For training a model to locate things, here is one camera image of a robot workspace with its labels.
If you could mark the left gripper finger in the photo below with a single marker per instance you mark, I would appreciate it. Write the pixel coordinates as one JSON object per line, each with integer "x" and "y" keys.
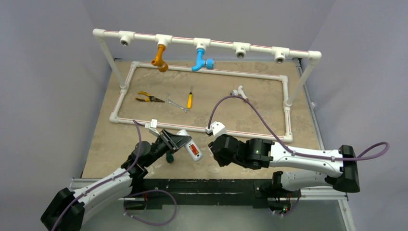
{"x": 169, "y": 138}
{"x": 181, "y": 144}

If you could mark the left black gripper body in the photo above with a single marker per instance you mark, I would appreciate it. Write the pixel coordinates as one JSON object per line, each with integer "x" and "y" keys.
{"x": 159, "y": 148}

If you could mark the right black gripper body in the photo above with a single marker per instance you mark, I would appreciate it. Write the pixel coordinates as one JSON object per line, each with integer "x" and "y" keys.
{"x": 215, "y": 147}

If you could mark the white remote control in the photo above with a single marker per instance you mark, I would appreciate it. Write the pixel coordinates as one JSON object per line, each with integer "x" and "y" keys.
{"x": 197, "y": 157}

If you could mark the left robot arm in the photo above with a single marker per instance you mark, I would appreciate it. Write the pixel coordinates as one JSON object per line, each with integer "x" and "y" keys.
{"x": 69, "y": 210}

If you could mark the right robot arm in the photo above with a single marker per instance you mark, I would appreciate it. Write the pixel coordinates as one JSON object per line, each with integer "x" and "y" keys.
{"x": 336, "y": 168}

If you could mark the silver combination wrench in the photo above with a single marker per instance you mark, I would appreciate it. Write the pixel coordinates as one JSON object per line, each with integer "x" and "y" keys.
{"x": 177, "y": 105}

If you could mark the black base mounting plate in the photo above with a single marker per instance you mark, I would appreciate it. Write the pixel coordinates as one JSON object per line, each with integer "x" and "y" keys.
{"x": 255, "y": 193}

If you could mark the white plastic faucet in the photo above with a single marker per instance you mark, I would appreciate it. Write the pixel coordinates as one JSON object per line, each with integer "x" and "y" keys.
{"x": 239, "y": 92}

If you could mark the orange plastic faucet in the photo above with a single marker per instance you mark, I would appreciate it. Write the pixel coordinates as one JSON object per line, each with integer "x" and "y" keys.
{"x": 158, "y": 60}

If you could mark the blue plastic faucet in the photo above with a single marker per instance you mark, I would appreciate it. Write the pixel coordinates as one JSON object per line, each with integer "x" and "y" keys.
{"x": 200, "y": 62}

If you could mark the green handled screwdriver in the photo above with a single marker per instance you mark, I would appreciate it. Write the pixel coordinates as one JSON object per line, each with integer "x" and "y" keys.
{"x": 169, "y": 157}

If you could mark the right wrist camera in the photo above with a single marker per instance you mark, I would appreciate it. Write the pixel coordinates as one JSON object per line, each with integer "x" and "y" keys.
{"x": 216, "y": 129}

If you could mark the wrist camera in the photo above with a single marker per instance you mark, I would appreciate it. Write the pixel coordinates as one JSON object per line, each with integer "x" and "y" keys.
{"x": 152, "y": 127}
{"x": 216, "y": 129}

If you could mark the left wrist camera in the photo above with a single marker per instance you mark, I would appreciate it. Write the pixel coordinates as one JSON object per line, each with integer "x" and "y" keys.
{"x": 152, "y": 127}

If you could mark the yellow handled screwdriver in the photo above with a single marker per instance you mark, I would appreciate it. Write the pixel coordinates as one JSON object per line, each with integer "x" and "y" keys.
{"x": 189, "y": 102}

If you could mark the yellow handled pliers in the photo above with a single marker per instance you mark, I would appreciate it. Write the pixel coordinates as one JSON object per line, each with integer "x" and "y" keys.
{"x": 149, "y": 98}

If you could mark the aluminium extrusion rail frame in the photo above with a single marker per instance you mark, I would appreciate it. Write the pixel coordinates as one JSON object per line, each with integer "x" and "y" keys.
{"x": 211, "y": 137}

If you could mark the white PVC pipe frame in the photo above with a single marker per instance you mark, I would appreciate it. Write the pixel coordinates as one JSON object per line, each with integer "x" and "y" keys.
{"x": 279, "y": 54}

